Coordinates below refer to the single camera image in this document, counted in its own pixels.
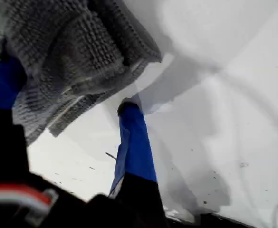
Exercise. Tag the grey striped square towel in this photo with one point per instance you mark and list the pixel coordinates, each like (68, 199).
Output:
(69, 47)

